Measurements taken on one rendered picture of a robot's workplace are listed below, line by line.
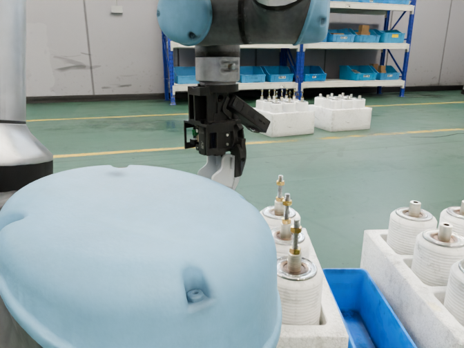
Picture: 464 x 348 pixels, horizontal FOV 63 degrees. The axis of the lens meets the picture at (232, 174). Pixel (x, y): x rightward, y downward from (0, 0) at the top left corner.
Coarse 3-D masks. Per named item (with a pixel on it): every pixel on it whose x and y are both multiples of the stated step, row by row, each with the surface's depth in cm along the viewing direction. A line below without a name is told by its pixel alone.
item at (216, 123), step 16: (192, 96) 64; (208, 96) 62; (224, 96) 65; (192, 112) 65; (208, 112) 63; (224, 112) 65; (208, 128) 62; (224, 128) 64; (240, 128) 66; (192, 144) 69; (208, 144) 62; (224, 144) 65
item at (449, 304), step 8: (456, 264) 65; (456, 272) 63; (448, 280) 65; (456, 280) 62; (448, 288) 65; (456, 288) 62; (448, 296) 65; (456, 296) 62; (448, 304) 64; (456, 304) 63; (456, 312) 63
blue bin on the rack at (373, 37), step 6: (354, 30) 593; (372, 30) 571; (354, 36) 557; (360, 36) 547; (366, 36) 549; (372, 36) 551; (378, 36) 555; (354, 42) 560; (360, 42) 551; (366, 42) 554; (372, 42) 557
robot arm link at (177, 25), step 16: (160, 0) 48; (176, 0) 48; (192, 0) 47; (208, 0) 48; (224, 0) 48; (160, 16) 49; (176, 16) 48; (192, 16) 48; (208, 16) 48; (224, 16) 48; (176, 32) 49; (192, 32) 49; (208, 32) 50; (224, 32) 50
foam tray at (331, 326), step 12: (312, 252) 83; (324, 276) 74; (324, 288) 70; (324, 300) 66; (324, 312) 64; (336, 312) 63; (324, 324) 63; (336, 324) 61; (288, 336) 58; (300, 336) 58; (312, 336) 58; (324, 336) 58; (336, 336) 58; (348, 336) 58
